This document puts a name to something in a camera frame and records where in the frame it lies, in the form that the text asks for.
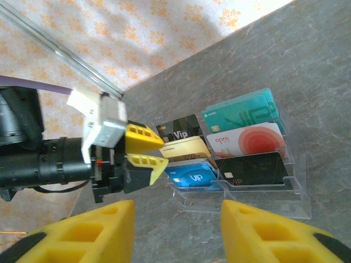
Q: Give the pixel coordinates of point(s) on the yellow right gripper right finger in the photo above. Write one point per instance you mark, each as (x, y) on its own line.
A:
(268, 238)

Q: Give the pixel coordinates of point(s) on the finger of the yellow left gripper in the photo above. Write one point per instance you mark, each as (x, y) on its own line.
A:
(142, 170)
(142, 139)

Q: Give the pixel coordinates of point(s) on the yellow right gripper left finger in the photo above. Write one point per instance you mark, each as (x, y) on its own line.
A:
(90, 238)

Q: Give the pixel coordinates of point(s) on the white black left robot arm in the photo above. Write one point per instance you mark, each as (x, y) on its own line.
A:
(41, 164)

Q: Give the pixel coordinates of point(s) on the clear acrylic card holder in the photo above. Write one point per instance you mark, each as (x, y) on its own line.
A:
(246, 202)

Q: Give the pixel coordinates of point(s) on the black faceted VIP card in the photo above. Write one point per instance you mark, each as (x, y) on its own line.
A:
(186, 126)

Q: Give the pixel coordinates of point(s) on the gold plastic card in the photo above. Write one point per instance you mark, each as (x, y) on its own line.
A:
(189, 146)

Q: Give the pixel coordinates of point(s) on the blue VIP card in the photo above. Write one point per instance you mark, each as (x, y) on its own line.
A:
(197, 175)

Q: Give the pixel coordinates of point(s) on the black card gold lines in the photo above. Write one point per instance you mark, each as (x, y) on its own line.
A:
(255, 170)

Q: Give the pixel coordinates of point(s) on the white card red circles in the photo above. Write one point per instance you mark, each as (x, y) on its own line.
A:
(260, 139)

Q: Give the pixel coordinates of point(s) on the teal VIP card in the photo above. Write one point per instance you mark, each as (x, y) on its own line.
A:
(241, 115)

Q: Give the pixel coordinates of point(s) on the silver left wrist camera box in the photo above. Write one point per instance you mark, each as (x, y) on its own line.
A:
(112, 120)

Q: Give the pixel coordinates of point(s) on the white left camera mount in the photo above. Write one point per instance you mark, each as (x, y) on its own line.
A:
(82, 104)

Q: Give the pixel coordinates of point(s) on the aluminium frame post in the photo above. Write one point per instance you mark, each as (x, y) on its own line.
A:
(55, 46)

